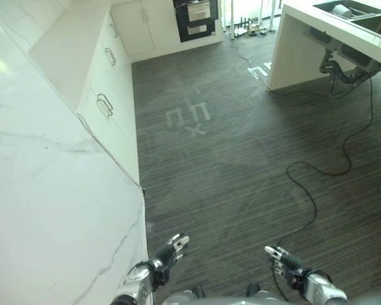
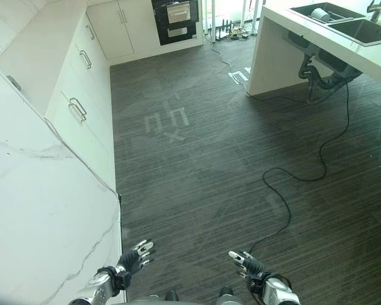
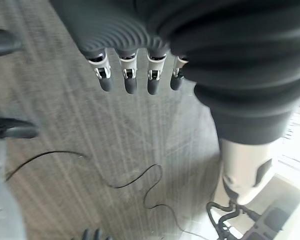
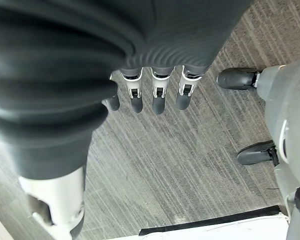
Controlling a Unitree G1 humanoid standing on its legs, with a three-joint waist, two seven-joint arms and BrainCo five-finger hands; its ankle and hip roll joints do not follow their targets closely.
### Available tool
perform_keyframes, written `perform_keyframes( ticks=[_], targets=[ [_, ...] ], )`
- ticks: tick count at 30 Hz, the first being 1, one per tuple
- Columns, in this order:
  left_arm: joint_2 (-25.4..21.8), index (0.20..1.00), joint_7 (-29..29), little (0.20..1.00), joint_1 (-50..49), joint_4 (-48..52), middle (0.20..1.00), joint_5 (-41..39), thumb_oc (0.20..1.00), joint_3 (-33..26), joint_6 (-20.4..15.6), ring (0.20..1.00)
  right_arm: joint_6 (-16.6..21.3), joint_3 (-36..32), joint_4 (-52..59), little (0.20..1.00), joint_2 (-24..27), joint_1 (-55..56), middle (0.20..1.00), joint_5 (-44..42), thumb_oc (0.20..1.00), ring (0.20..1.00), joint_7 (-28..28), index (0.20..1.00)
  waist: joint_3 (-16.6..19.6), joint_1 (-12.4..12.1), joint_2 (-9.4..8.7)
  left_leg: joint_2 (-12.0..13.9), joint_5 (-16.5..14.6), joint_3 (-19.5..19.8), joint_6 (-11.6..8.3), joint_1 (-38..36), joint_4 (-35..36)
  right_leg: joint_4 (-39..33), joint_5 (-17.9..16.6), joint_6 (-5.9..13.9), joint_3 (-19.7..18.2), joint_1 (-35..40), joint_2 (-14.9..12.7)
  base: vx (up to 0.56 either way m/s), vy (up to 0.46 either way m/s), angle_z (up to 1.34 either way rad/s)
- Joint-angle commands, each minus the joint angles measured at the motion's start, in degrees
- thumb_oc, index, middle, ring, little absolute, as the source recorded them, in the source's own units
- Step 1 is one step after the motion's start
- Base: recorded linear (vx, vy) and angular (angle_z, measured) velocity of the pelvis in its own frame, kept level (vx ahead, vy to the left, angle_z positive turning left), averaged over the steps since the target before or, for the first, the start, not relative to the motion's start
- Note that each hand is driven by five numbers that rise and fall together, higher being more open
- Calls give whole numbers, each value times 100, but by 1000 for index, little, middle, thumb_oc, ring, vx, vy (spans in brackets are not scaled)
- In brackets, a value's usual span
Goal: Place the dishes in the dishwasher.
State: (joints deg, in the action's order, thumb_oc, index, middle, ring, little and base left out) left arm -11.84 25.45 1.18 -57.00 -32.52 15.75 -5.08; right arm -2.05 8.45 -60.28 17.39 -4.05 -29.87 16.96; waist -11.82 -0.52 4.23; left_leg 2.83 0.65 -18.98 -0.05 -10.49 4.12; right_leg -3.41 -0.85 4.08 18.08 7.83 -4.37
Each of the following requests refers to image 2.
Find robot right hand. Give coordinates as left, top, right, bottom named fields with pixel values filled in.
left=227, top=250, right=273, bottom=281

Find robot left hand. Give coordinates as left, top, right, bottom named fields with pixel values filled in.
left=116, top=238, right=155, bottom=276

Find robot body and legs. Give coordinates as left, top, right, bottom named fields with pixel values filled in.
left=126, top=279, right=252, bottom=305

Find white marble counter block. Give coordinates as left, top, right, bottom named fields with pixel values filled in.
left=0, top=60, right=128, bottom=305

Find white base cabinet row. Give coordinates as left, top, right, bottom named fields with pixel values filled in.
left=0, top=6, right=119, bottom=194

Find grey drain pipes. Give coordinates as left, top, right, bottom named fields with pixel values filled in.
left=283, top=31, right=363, bottom=105

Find grey object on counter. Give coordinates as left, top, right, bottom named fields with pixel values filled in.
left=6, top=75, right=23, bottom=92

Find white kitchen island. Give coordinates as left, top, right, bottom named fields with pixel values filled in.
left=246, top=4, right=381, bottom=96

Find white tall cabinet doors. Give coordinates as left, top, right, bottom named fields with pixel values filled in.
left=85, top=0, right=204, bottom=60

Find black antenna router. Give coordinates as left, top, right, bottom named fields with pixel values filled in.
left=208, top=18, right=233, bottom=43

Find black double sink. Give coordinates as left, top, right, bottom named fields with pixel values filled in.
left=288, top=2, right=381, bottom=48

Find silver kitchen faucet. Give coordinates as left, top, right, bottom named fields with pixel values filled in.
left=367, top=0, right=381, bottom=23

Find long black floor cable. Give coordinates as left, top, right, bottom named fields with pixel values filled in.
left=244, top=74, right=351, bottom=255

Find thin white floor cable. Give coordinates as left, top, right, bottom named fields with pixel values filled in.
left=209, top=41, right=251, bottom=93

